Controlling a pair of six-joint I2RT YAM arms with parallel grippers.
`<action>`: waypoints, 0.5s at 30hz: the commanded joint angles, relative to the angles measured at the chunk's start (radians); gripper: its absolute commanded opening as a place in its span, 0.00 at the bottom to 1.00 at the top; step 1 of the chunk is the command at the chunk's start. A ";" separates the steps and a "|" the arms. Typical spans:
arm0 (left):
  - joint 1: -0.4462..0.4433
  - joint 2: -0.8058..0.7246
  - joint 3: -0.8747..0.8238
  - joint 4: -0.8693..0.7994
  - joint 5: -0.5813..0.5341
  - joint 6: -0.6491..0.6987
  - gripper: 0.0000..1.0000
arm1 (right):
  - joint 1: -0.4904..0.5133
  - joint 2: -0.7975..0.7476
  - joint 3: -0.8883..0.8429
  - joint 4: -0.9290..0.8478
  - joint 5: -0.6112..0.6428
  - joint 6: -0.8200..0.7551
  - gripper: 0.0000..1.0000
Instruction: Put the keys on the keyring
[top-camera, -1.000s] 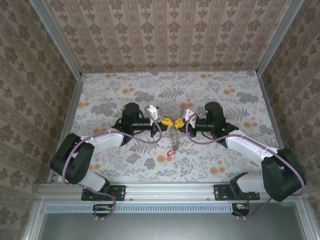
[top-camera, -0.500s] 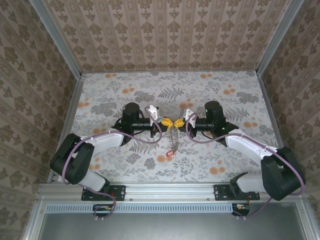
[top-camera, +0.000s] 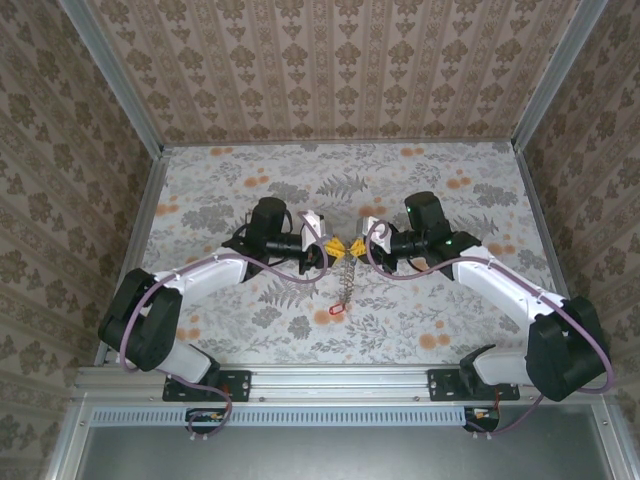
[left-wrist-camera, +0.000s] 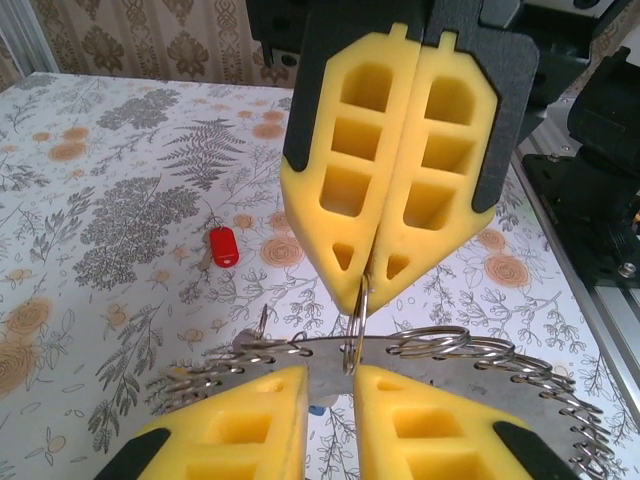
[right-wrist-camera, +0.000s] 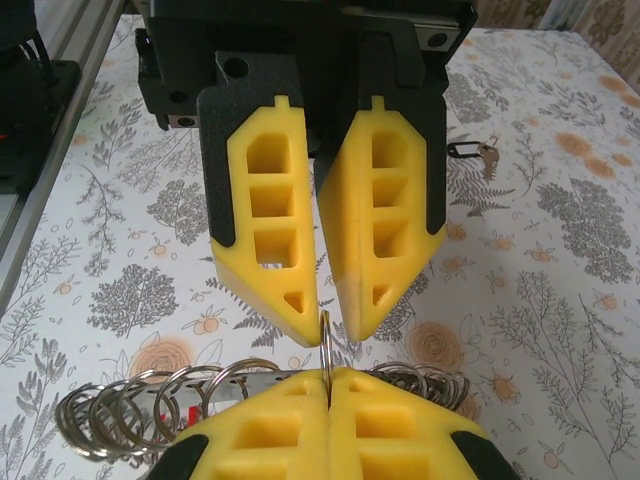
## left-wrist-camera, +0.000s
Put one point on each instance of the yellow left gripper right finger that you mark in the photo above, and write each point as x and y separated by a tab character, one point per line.
425	440

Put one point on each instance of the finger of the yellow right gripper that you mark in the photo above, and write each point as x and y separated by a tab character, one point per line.
480	150
305	125

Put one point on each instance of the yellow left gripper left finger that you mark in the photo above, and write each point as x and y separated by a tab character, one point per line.
240	440

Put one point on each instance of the key with blue tag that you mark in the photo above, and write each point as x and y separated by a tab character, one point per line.
316	410

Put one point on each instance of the round metal disc with keyrings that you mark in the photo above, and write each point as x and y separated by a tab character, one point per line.
327	375

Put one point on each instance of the steel split keyring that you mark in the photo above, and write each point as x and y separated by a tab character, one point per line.
359	325

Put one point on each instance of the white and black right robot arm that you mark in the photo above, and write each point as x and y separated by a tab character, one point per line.
610	125

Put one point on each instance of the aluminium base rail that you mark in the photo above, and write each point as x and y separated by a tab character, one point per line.
615	325

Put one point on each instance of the aluminium frame post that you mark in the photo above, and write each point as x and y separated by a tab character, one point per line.
25	40

